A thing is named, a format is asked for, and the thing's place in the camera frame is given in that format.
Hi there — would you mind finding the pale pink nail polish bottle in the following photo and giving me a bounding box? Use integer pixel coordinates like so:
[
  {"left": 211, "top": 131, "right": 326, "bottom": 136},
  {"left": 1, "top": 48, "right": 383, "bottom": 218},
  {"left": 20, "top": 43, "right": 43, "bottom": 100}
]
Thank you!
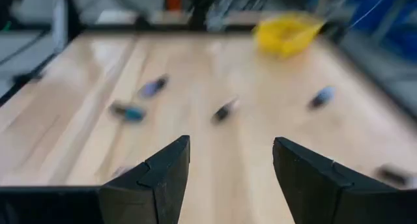
[{"left": 210, "top": 96, "right": 240, "bottom": 124}]

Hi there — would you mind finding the periwinkle blue nail polish bottle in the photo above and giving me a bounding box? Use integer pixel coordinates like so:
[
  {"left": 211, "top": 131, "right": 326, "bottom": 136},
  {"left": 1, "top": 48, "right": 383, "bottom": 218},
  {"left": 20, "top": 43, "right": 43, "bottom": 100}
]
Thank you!
[{"left": 306, "top": 85, "right": 337, "bottom": 111}]

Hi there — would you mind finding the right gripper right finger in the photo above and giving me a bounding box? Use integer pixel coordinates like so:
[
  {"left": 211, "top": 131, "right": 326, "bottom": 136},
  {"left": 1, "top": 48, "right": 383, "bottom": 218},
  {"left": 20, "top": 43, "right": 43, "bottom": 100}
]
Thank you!
[{"left": 272, "top": 135, "right": 405, "bottom": 224}]

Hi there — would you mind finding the lilac purple nail polish bottle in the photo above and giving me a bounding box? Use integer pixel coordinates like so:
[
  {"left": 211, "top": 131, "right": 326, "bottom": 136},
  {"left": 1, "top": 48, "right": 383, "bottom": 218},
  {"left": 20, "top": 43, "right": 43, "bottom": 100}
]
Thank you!
[{"left": 137, "top": 73, "right": 170, "bottom": 100}]

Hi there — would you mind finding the teal blue nail polish bottle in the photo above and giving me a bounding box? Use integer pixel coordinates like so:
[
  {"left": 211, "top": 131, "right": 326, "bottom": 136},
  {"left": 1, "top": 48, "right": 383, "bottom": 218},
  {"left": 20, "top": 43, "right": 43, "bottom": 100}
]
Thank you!
[{"left": 109, "top": 100, "right": 147, "bottom": 123}]

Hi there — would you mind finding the sheer white nail polish bottle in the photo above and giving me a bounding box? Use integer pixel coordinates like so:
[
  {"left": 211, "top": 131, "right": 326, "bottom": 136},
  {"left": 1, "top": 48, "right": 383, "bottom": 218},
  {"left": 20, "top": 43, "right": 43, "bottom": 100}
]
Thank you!
[{"left": 373, "top": 163, "right": 416, "bottom": 189}]

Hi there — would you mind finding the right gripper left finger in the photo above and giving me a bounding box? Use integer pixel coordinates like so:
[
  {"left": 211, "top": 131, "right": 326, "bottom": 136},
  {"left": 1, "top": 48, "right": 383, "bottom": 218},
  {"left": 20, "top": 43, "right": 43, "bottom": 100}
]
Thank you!
[{"left": 98, "top": 135, "right": 191, "bottom": 224}]

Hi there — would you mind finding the yellow plastic basket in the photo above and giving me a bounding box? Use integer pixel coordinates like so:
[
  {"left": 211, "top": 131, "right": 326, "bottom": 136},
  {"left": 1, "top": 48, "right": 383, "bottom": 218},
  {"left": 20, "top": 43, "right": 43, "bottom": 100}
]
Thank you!
[{"left": 252, "top": 11, "right": 326, "bottom": 59}]

